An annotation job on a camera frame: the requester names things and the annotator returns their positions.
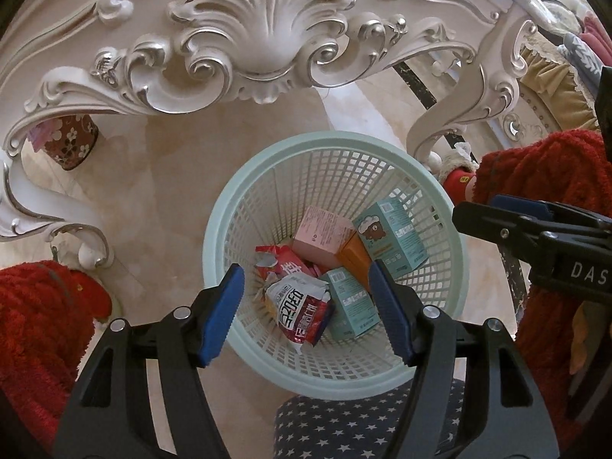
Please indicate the person's right leg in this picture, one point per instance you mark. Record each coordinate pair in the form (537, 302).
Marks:
(550, 167)

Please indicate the long red box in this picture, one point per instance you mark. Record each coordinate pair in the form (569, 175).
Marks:
(287, 260)

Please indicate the person's left leg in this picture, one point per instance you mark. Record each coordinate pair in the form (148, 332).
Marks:
(33, 325)

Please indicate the plain teal box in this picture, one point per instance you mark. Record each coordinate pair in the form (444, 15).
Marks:
(351, 306)

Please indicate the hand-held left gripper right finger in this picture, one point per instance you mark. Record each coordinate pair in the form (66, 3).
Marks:
(389, 306)

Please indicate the white red snack packet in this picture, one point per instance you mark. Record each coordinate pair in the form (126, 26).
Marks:
(299, 311)

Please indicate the beige fringed cushion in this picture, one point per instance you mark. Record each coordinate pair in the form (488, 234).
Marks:
(554, 91)

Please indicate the grey knitted cloth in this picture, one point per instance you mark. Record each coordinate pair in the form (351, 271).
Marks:
(583, 57)

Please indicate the person's leg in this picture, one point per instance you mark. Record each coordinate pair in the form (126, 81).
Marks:
(550, 167)
(33, 325)

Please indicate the red slipper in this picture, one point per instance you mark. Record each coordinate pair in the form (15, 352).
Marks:
(95, 296)
(459, 181)

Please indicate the orange box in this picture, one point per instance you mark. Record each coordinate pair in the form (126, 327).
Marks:
(354, 256)

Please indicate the teal box with bear print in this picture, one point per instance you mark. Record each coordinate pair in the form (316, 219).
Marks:
(392, 234)

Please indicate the white carved table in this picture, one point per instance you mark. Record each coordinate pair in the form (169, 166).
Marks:
(267, 19)

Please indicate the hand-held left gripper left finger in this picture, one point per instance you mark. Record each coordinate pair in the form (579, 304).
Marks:
(220, 315)

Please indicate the pink box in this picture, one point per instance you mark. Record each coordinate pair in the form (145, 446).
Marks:
(320, 236)

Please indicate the navy star print stool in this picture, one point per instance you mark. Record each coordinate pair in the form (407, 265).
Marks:
(344, 425)

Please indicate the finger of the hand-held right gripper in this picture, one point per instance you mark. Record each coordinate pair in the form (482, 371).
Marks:
(492, 227)
(526, 205)

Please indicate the pink cloth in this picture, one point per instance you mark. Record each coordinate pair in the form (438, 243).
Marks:
(600, 33)

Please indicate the brown floral bin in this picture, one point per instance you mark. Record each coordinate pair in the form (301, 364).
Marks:
(71, 141)

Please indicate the black metal bar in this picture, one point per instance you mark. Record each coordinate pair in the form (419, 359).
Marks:
(420, 91)

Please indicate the mint plastic mesh basket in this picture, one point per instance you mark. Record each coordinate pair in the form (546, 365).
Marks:
(334, 172)

